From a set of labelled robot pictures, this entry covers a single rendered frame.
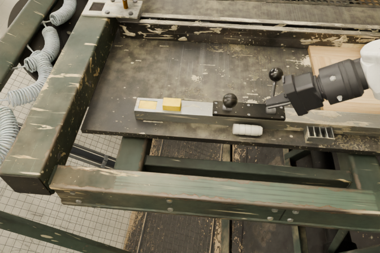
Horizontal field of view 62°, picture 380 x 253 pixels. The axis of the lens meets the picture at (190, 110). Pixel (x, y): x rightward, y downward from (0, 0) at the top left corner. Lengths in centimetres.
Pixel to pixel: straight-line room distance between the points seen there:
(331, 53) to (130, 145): 73
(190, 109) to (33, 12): 107
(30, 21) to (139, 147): 97
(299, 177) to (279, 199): 18
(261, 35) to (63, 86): 67
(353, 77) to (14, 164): 76
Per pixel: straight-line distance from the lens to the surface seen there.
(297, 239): 238
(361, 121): 98
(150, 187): 76
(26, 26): 166
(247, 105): 90
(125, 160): 90
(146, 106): 91
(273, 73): 85
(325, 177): 95
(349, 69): 75
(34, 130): 86
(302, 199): 78
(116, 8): 117
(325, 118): 95
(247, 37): 115
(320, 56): 117
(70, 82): 94
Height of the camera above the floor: 190
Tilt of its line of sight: 22 degrees down
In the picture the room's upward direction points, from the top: 64 degrees counter-clockwise
